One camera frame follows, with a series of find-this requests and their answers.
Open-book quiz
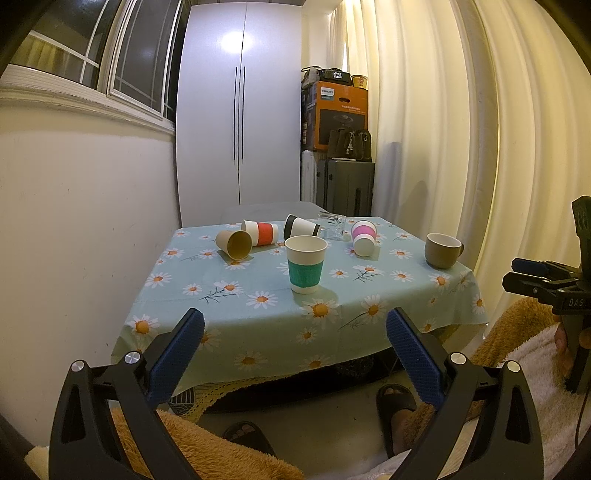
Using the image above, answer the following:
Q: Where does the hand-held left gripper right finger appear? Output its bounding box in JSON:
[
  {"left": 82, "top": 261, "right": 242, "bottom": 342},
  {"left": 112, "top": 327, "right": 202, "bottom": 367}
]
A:
[{"left": 385, "top": 307, "right": 546, "bottom": 480}]

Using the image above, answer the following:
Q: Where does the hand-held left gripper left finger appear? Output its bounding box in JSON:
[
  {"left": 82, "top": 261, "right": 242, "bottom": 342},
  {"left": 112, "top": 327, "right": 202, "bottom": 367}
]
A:
[{"left": 48, "top": 308, "right": 206, "bottom": 480}]

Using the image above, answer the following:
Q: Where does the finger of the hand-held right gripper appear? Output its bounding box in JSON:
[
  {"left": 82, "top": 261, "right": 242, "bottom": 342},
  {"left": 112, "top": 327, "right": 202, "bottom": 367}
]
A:
[
  {"left": 502, "top": 271, "right": 571, "bottom": 306},
  {"left": 510, "top": 258, "right": 578, "bottom": 280}
]

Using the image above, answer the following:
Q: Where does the brown paper cup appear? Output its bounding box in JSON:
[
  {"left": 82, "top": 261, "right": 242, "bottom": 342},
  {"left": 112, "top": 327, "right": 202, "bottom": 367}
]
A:
[{"left": 215, "top": 229, "right": 253, "bottom": 260}]

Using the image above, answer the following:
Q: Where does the white cup with pink sleeve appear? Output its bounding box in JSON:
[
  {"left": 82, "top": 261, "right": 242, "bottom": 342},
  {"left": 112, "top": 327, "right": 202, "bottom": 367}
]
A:
[{"left": 350, "top": 220, "right": 378, "bottom": 257}]

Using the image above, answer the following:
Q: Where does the white cup with teal sleeve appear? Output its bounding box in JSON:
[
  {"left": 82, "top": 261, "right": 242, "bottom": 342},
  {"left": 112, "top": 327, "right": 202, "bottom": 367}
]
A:
[{"left": 284, "top": 235, "right": 328, "bottom": 295}]

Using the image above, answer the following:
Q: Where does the white cup with red sleeve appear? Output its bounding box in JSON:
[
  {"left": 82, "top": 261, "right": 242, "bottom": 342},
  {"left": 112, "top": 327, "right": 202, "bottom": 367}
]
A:
[{"left": 241, "top": 219, "right": 280, "bottom": 247}]

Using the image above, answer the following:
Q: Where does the clear glass cup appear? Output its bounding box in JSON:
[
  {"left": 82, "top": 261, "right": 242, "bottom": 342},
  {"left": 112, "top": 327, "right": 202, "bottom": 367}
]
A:
[{"left": 317, "top": 211, "right": 349, "bottom": 241}]

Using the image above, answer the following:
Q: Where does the white cup with black sleeve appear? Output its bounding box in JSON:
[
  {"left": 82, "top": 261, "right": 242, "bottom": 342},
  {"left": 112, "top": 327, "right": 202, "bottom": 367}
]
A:
[{"left": 283, "top": 213, "right": 322, "bottom": 240}]

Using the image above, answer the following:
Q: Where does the person's right hand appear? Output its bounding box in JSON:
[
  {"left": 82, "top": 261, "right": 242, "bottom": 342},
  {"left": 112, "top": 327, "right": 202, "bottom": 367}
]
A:
[{"left": 554, "top": 323, "right": 574, "bottom": 377}]

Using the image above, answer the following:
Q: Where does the black slipper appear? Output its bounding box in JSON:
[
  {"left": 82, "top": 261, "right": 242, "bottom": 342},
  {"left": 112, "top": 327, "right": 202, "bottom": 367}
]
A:
[
  {"left": 222, "top": 421, "right": 277, "bottom": 459},
  {"left": 376, "top": 384, "right": 422, "bottom": 460}
]

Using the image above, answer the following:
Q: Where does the yellow lace table cover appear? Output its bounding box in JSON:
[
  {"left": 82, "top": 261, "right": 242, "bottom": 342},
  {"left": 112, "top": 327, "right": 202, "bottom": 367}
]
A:
[{"left": 168, "top": 376, "right": 305, "bottom": 422}]

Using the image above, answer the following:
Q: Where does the person's right foot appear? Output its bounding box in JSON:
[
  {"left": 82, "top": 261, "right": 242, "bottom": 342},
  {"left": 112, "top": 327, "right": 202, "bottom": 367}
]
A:
[{"left": 385, "top": 388, "right": 423, "bottom": 455}]

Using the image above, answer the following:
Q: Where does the brown ceramic mug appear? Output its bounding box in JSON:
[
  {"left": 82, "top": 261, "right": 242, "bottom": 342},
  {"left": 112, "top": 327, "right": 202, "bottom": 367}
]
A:
[{"left": 425, "top": 233, "right": 465, "bottom": 269}]

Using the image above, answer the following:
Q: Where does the blue daisy print tablecloth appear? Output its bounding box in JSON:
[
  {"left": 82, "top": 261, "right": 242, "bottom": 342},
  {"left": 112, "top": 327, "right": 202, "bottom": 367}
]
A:
[{"left": 111, "top": 215, "right": 490, "bottom": 398}]

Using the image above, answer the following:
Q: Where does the brown fleece blanket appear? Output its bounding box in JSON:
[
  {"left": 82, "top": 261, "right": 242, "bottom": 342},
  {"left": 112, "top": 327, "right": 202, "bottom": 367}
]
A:
[{"left": 108, "top": 298, "right": 561, "bottom": 480}]

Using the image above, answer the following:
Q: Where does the cream curtain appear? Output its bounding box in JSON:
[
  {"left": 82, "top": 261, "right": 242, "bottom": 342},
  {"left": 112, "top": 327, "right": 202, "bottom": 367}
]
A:
[{"left": 344, "top": 0, "right": 591, "bottom": 324}]

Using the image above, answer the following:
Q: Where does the dark grey suitcase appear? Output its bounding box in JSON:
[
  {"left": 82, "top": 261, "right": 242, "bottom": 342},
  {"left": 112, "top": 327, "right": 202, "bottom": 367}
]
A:
[{"left": 318, "top": 159, "right": 376, "bottom": 217}]

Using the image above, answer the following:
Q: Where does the dark handbag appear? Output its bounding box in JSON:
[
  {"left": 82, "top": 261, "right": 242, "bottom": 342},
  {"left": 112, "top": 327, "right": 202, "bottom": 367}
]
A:
[{"left": 328, "top": 128, "right": 373, "bottom": 162}]

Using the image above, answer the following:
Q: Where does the white wardrobe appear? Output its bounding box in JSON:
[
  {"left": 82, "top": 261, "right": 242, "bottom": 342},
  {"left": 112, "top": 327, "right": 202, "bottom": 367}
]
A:
[{"left": 175, "top": 2, "right": 317, "bottom": 229}]

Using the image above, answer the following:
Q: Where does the orange cardboard box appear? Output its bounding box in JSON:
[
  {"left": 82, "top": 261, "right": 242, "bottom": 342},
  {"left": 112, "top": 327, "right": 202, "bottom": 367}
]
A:
[{"left": 301, "top": 80, "right": 370, "bottom": 152}]

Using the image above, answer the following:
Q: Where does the black bag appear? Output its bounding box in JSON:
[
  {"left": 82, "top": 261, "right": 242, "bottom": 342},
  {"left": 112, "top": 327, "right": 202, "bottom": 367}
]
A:
[{"left": 302, "top": 67, "right": 352, "bottom": 86}]

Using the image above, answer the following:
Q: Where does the window with white frame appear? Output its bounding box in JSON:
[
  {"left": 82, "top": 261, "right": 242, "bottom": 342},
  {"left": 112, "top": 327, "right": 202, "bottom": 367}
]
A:
[{"left": 9, "top": 0, "right": 185, "bottom": 121}]

